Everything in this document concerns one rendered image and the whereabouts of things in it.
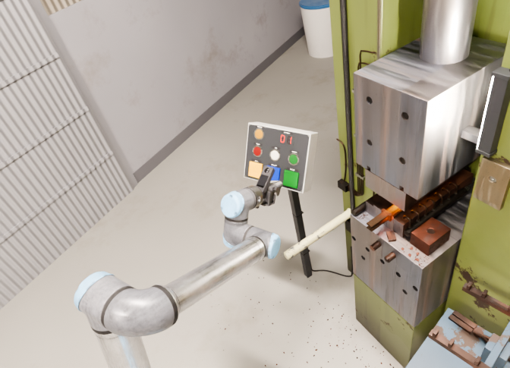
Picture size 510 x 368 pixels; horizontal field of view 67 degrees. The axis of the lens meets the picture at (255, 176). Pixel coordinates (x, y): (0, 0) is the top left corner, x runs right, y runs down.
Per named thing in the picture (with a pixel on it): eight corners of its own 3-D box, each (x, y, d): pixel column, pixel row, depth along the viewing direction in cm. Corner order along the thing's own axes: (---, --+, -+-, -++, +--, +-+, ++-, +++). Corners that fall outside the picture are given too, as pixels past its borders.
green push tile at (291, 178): (296, 188, 177) (298, 173, 176) (282, 185, 181) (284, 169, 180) (298, 188, 179) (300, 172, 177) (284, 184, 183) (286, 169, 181)
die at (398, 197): (404, 212, 143) (405, 193, 137) (365, 186, 157) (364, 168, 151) (476, 159, 156) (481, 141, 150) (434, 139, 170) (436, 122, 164)
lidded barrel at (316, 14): (353, 42, 510) (351, -11, 468) (335, 61, 480) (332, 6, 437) (316, 40, 539) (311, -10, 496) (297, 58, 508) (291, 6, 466)
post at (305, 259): (307, 278, 254) (283, 150, 184) (303, 274, 256) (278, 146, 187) (312, 275, 255) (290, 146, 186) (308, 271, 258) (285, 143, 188)
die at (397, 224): (402, 237, 153) (403, 224, 148) (365, 211, 167) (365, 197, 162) (470, 187, 166) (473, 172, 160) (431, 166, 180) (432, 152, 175)
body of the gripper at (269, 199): (261, 198, 167) (245, 205, 157) (262, 180, 165) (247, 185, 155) (276, 202, 163) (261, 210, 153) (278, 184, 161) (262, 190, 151)
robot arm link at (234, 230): (240, 255, 142) (243, 224, 139) (216, 244, 148) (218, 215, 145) (255, 246, 150) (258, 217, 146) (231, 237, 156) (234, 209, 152)
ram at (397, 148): (438, 213, 128) (454, 111, 102) (355, 162, 155) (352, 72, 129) (515, 155, 140) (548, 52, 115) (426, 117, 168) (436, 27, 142)
